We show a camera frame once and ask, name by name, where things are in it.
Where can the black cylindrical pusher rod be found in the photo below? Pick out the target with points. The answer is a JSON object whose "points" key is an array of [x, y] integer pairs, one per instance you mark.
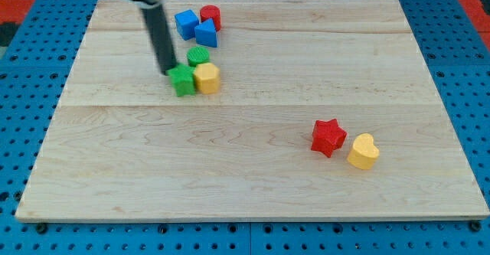
{"points": [[160, 37]]}

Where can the green star block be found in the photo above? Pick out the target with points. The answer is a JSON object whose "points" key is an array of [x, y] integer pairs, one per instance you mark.
{"points": [[182, 80]]}

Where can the red star block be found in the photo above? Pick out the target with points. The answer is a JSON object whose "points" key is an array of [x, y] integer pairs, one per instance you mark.
{"points": [[327, 136]]}

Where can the blue cube block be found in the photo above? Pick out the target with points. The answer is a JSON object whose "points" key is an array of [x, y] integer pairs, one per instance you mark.
{"points": [[186, 21]]}

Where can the red cylinder block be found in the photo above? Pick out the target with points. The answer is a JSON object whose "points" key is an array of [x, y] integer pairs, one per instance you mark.
{"points": [[211, 12]]}

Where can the blue triangle block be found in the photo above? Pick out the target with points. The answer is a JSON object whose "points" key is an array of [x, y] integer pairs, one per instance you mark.
{"points": [[206, 34]]}

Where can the green cylinder block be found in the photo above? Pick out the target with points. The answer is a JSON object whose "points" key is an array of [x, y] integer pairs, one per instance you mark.
{"points": [[197, 55]]}

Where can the yellow hexagon block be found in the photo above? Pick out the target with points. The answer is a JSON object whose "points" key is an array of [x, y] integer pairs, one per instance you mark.
{"points": [[207, 78]]}

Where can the light wooden board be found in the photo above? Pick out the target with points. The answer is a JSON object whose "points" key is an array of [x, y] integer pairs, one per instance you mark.
{"points": [[123, 148]]}

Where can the yellow heart block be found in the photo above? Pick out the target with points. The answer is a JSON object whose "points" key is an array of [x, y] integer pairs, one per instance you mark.
{"points": [[364, 153]]}

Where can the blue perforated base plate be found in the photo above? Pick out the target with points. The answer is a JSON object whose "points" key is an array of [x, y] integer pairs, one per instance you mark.
{"points": [[33, 73]]}

